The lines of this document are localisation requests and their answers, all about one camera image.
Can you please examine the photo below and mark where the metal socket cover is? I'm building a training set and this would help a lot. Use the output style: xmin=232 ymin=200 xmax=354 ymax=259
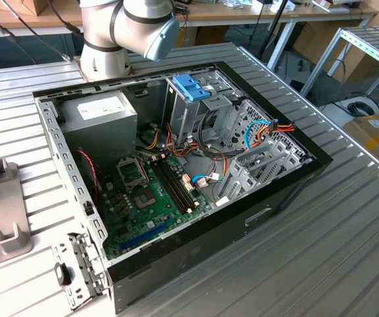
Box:
xmin=114 ymin=157 xmax=151 ymax=194

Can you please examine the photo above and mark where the black open PC case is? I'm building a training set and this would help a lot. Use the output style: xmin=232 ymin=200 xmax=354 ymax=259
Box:
xmin=32 ymin=60 xmax=334 ymax=314

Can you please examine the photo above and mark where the green motherboard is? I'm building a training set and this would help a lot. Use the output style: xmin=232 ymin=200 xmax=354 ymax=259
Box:
xmin=99 ymin=153 xmax=213 ymax=262

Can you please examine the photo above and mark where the grey slot retainer bracket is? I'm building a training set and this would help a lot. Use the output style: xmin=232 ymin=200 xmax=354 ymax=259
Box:
xmin=51 ymin=232 xmax=108 ymax=312

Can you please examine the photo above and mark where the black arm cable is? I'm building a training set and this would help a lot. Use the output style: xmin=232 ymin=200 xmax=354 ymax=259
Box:
xmin=0 ymin=0 xmax=71 ymax=62
xmin=46 ymin=0 xmax=82 ymax=34

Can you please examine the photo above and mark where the grey disk bay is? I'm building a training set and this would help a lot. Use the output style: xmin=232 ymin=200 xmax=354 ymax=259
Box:
xmin=215 ymin=140 xmax=312 ymax=203

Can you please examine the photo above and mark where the plain brown cardboard box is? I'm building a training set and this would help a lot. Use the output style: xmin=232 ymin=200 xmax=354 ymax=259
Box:
xmin=291 ymin=19 xmax=375 ymax=85

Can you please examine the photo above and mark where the red black fan wire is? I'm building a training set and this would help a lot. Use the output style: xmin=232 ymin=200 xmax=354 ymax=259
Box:
xmin=77 ymin=148 xmax=104 ymax=193

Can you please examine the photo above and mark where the blue data wire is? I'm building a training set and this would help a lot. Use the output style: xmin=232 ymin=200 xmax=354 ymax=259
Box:
xmin=191 ymin=174 xmax=224 ymax=186
xmin=244 ymin=119 xmax=273 ymax=151

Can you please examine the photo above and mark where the orange red yellow power wire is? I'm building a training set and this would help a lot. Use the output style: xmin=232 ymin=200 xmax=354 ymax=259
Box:
xmin=254 ymin=121 xmax=296 ymax=146

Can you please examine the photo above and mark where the black RAM slot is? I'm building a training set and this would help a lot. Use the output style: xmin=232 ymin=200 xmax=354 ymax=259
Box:
xmin=151 ymin=160 xmax=187 ymax=215
xmin=158 ymin=157 xmax=197 ymax=210

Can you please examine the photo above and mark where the blue drive cage latch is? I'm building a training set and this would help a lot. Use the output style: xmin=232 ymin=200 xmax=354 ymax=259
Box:
xmin=172 ymin=75 xmax=221 ymax=102

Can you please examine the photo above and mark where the black tripod pole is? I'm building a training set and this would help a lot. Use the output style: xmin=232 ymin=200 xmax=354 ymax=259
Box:
xmin=258 ymin=0 xmax=291 ymax=59

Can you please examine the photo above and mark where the CPU socket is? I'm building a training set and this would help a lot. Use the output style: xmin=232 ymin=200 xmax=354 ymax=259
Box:
xmin=132 ymin=186 xmax=160 ymax=211

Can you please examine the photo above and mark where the black cable coil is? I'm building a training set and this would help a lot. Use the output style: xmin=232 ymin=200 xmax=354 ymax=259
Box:
xmin=347 ymin=101 xmax=379 ymax=117

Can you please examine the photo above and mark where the grey power supply unit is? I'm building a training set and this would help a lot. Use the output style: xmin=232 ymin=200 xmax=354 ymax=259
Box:
xmin=59 ymin=90 xmax=139 ymax=170

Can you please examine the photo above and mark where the multicoloured wire bundle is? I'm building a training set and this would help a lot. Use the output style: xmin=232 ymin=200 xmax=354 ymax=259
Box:
xmin=165 ymin=122 xmax=227 ymax=168

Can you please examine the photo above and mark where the metal slat shelf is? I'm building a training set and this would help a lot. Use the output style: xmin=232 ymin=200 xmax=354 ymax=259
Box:
xmin=300 ymin=24 xmax=379 ymax=100

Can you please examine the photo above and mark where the grey metal drive cage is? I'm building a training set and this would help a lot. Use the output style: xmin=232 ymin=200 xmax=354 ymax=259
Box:
xmin=162 ymin=74 xmax=243 ymax=149

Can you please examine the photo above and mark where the blue expansion slot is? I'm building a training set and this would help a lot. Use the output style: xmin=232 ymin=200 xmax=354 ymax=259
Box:
xmin=119 ymin=219 xmax=173 ymax=252

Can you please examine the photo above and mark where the labelled cardboard box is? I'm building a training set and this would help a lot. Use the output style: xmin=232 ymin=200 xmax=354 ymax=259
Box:
xmin=342 ymin=114 xmax=379 ymax=168

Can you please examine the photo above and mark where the wooden desk white frame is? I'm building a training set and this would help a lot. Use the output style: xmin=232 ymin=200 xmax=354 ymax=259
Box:
xmin=0 ymin=0 xmax=379 ymax=72

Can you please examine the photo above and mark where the black case fan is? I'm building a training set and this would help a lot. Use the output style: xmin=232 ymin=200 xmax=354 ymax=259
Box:
xmin=76 ymin=150 xmax=102 ymax=202

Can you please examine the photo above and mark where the grey parts rack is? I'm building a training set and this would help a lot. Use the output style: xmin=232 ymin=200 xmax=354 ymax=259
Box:
xmin=0 ymin=158 xmax=34 ymax=265

